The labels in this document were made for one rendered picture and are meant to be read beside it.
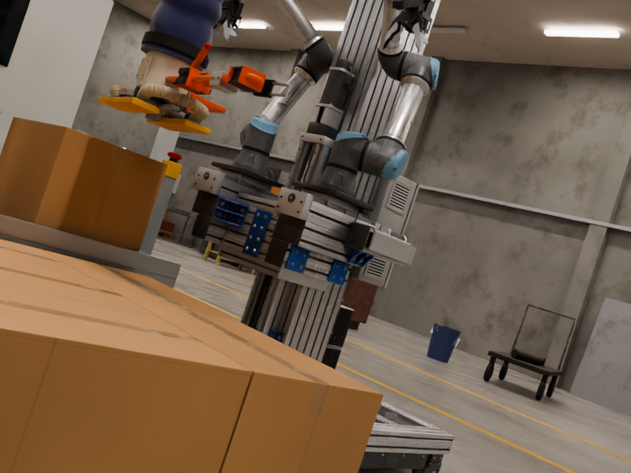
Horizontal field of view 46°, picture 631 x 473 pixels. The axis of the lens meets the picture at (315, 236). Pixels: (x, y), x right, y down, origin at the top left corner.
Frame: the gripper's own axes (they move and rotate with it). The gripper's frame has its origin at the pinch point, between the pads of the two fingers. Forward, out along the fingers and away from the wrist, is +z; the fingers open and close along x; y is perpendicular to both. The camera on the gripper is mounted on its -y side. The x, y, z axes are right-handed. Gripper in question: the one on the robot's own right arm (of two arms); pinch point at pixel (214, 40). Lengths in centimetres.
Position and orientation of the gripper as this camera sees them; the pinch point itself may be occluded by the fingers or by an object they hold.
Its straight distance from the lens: 320.3
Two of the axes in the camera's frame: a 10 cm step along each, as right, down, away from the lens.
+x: -6.9, -2.1, 6.9
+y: 6.5, 2.3, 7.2
